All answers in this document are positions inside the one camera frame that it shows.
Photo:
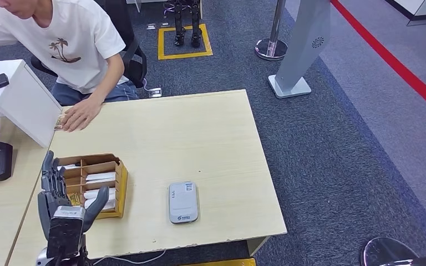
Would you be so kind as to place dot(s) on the black office chair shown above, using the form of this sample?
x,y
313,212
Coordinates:
x,y
136,66

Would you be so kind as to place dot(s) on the standing humanoid robot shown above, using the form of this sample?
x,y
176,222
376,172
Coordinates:
x,y
178,22

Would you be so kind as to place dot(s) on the gold key card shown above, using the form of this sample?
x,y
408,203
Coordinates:
x,y
74,199

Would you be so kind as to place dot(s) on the person's left hand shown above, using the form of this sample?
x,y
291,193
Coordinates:
x,y
82,115

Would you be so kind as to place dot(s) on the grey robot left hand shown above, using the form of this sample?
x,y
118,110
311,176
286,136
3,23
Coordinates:
x,y
53,194

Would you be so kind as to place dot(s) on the white cabinet box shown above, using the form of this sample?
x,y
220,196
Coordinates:
x,y
22,106

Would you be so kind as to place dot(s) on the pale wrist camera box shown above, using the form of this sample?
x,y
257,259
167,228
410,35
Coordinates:
x,y
69,213

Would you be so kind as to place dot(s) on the round chrome base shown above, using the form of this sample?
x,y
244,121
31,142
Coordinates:
x,y
386,252

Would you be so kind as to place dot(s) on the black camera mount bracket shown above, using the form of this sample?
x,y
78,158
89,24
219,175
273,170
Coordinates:
x,y
66,238

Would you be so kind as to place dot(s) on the grey slanted pillar stand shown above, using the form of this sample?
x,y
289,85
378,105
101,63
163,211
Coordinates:
x,y
301,44

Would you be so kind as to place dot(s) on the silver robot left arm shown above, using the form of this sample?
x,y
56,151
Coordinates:
x,y
41,259

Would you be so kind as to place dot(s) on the white card sleeve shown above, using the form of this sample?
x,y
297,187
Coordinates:
x,y
110,205
101,177
93,193
69,167

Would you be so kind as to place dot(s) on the person's left forearm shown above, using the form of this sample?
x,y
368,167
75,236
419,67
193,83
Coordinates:
x,y
107,82

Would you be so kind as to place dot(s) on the metal floor socket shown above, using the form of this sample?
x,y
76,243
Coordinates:
x,y
155,92
151,26
165,24

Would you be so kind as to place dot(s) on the chrome stanchion post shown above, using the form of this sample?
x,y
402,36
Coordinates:
x,y
271,48

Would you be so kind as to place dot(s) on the grey card reader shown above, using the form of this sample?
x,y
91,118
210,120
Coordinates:
x,y
183,203

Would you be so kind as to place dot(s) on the brown cardboard organizer box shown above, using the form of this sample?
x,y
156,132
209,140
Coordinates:
x,y
122,183

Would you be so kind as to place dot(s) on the person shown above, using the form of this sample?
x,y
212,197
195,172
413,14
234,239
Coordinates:
x,y
73,36

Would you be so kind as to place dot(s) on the stack of gold cards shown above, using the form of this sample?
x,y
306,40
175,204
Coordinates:
x,y
58,126

